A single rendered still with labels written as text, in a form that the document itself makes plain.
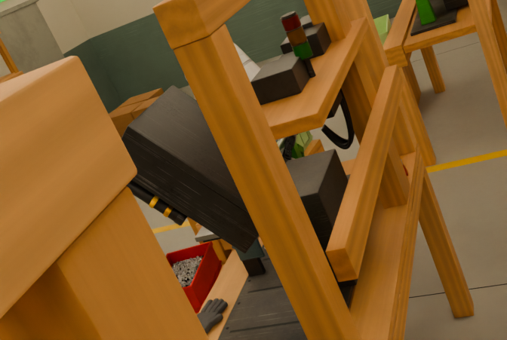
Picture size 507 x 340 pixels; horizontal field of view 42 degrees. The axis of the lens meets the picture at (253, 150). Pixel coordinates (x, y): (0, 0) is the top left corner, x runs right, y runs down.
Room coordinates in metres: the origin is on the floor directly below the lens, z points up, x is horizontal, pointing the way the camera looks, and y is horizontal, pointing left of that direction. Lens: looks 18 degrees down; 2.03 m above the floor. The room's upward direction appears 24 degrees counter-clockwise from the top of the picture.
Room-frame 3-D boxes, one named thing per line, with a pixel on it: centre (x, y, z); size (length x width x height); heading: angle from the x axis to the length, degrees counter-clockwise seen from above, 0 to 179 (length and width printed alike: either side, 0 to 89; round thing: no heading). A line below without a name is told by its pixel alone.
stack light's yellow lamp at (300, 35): (1.85, -0.24, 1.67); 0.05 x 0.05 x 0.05
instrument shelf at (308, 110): (1.98, -0.26, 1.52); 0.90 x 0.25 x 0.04; 154
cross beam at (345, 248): (1.93, -0.36, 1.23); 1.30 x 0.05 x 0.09; 154
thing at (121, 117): (8.39, 0.99, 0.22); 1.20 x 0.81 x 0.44; 58
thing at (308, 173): (1.93, -0.10, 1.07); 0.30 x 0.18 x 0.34; 154
